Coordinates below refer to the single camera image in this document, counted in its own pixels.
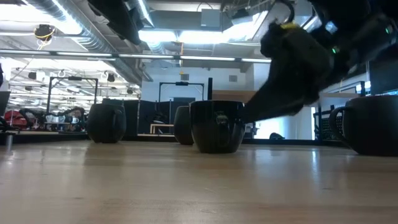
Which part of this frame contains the black mug yellow inside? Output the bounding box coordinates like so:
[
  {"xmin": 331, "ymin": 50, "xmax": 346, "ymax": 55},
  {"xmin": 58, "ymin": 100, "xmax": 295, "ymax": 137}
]
[{"xmin": 173, "ymin": 105, "xmax": 195, "ymax": 146}]

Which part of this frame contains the black background rig frame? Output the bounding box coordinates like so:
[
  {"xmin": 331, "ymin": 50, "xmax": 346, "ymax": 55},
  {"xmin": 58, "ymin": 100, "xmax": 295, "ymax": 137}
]
[
  {"xmin": 46, "ymin": 76, "xmax": 99, "ymax": 115},
  {"xmin": 158, "ymin": 81, "xmax": 205, "ymax": 103}
]

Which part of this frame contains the glossy all-black mug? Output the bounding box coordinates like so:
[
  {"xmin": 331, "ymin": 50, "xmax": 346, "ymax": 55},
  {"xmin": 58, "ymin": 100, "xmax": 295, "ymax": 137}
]
[{"xmin": 188, "ymin": 100, "xmax": 247, "ymax": 154}]

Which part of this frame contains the person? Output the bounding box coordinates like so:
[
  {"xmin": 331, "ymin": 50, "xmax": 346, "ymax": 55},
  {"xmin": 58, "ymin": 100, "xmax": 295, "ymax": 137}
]
[{"xmin": 63, "ymin": 106, "xmax": 87, "ymax": 132}]

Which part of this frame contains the low wooden bench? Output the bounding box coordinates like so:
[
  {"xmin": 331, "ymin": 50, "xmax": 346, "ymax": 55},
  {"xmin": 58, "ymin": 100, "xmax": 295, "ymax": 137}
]
[{"xmin": 149, "ymin": 123, "xmax": 175, "ymax": 135}]

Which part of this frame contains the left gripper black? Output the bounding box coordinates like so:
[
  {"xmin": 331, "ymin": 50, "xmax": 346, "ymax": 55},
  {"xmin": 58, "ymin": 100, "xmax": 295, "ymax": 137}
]
[{"xmin": 86, "ymin": 0, "xmax": 147, "ymax": 46}]

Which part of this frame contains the black mug red inside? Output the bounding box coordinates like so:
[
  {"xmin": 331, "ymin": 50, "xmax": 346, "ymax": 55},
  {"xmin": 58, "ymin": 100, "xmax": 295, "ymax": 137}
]
[{"xmin": 328, "ymin": 95, "xmax": 398, "ymax": 157}]

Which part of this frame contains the long ceiling light bar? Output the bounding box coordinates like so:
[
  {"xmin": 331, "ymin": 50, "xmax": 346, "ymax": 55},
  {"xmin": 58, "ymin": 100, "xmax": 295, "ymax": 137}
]
[{"xmin": 0, "ymin": 49, "xmax": 272, "ymax": 63}]

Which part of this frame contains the raised wooden shelf board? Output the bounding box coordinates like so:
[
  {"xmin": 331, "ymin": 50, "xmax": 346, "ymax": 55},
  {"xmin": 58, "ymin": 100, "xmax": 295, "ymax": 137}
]
[{"xmin": 212, "ymin": 89, "xmax": 362, "ymax": 104}]

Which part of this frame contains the black ceiling cable reel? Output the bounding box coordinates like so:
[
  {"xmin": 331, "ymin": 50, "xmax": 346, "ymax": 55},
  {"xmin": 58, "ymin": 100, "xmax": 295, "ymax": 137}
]
[{"xmin": 33, "ymin": 24, "xmax": 56, "ymax": 42}]

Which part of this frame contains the black mug green inside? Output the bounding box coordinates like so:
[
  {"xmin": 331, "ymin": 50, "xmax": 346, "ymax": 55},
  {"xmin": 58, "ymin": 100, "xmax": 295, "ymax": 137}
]
[{"xmin": 86, "ymin": 103, "xmax": 127, "ymax": 144}]

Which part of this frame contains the grey ceiling ventilation box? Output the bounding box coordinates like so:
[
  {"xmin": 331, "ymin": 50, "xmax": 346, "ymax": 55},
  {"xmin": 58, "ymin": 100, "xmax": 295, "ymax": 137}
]
[{"xmin": 200, "ymin": 8, "xmax": 223, "ymax": 30}]

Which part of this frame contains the black pegboard rack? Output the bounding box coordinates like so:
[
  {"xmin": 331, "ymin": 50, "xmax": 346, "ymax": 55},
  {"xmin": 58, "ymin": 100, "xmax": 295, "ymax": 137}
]
[{"xmin": 313, "ymin": 104, "xmax": 343, "ymax": 141}]

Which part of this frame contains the black room divider panel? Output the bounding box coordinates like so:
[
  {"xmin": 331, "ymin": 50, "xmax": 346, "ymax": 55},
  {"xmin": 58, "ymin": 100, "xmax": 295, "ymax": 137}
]
[{"xmin": 101, "ymin": 97, "xmax": 191, "ymax": 135}]

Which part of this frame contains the silver spiral ceiling duct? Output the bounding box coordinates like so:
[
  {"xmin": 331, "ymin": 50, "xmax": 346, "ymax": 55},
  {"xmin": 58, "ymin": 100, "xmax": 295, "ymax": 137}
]
[{"xmin": 26, "ymin": 0, "xmax": 153, "ymax": 83}]

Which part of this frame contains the dark monitor screen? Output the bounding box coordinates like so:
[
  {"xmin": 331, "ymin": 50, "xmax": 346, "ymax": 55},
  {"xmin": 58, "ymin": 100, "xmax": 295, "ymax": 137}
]
[{"xmin": 0, "ymin": 90, "xmax": 12, "ymax": 118}]

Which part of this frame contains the short silver metal post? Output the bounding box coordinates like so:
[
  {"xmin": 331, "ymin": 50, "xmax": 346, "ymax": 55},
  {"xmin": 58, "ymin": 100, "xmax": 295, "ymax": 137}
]
[{"xmin": 5, "ymin": 133, "xmax": 14, "ymax": 154}]

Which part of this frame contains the right gripper black cable loop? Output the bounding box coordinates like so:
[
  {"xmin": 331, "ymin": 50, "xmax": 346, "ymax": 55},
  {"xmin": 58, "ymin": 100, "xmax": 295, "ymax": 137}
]
[{"xmin": 273, "ymin": 0, "xmax": 297, "ymax": 30}]

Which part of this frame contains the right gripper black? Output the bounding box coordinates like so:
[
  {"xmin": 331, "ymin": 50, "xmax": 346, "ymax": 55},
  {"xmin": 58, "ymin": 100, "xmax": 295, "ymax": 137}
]
[{"xmin": 244, "ymin": 21, "xmax": 336, "ymax": 124}]

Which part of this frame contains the black aluminium table frame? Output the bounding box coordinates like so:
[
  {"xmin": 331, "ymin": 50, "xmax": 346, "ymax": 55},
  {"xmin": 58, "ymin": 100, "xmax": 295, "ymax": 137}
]
[{"xmin": 0, "ymin": 131, "xmax": 351, "ymax": 147}]

